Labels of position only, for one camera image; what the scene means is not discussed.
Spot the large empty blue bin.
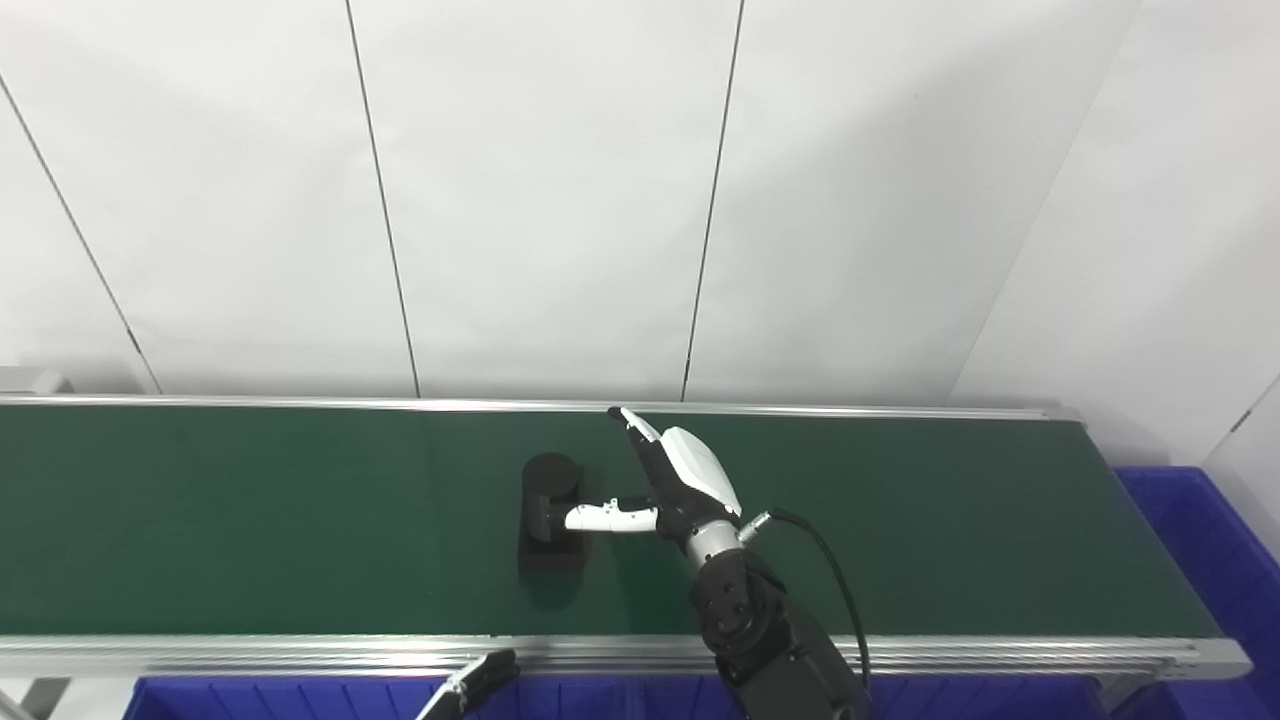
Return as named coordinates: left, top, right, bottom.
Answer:
left=1100, top=465, right=1280, bottom=720

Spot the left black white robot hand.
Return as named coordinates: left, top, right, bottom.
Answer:
left=415, top=648, right=521, bottom=720

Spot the blue bin with black parts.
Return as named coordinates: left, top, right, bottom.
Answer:
left=600, top=675, right=1101, bottom=720

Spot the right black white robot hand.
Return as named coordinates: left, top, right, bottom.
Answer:
left=565, top=406, right=746, bottom=546

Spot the grey conveyor end housing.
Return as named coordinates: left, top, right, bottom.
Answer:
left=0, top=368, right=74, bottom=397

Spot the black cylinder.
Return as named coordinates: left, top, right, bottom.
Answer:
left=518, top=452, right=587, bottom=553

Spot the aluminium conveyor leg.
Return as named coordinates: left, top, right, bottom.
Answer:
left=1093, top=672, right=1153, bottom=713
left=0, top=678, right=73, bottom=720

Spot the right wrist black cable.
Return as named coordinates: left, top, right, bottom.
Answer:
left=740, top=508, right=873, bottom=691

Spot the green conveyor belt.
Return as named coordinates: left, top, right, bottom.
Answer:
left=0, top=405, right=1226, bottom=641
left=0, top=395, right=1253, bottom=683

